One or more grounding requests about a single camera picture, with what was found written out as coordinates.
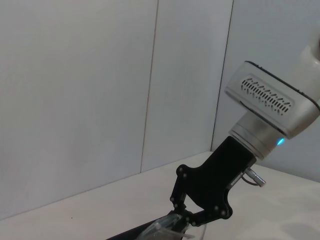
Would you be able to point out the clear white glasses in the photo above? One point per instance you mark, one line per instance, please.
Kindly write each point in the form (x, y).
(160, 225)

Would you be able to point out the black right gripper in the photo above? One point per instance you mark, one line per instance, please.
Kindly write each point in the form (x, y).
(215, 182)

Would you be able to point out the right gripper metal connector plug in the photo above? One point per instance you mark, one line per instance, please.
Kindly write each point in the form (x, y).
(255, 175)

